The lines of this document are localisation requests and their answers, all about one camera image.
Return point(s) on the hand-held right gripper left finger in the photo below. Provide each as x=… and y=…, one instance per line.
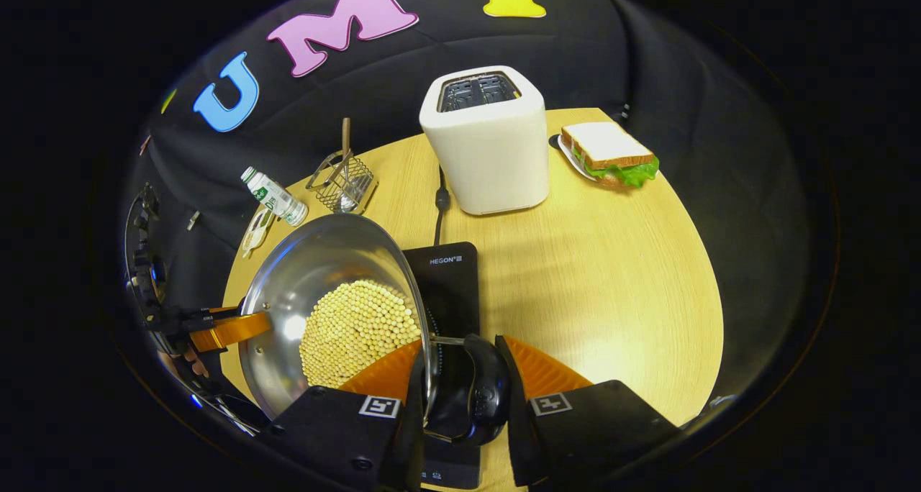
x=411, y=434

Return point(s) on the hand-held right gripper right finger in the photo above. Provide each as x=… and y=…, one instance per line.
x=519, y=442

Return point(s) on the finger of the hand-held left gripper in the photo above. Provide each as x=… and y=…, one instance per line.
x=230, y=330

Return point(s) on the pile of yellow soybeans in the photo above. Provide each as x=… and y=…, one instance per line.
x=360, y=326

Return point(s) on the stainless steel pot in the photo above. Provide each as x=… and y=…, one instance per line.
x=324, y=254

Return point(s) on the black induction cooktop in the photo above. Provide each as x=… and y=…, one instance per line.
x=453, y=290

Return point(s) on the silver cloth clip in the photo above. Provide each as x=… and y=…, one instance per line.
x=193, y=221

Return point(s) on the white divided bean dish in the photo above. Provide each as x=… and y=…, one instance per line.
x=257, y=234

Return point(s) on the white green-label drink bottle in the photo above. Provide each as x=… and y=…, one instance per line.
x=277, y=198

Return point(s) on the pink cloth clip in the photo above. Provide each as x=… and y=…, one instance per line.
x=144, y=145

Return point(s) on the white toaster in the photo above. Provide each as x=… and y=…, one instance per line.
x=496, y=161

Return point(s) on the small white plate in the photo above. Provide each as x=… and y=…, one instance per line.
x=568, y=162

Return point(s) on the lettuce sandwich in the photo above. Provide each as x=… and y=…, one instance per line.
x=604, y=143

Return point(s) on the black backdrop cloth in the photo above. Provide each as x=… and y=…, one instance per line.
x=575, y=53

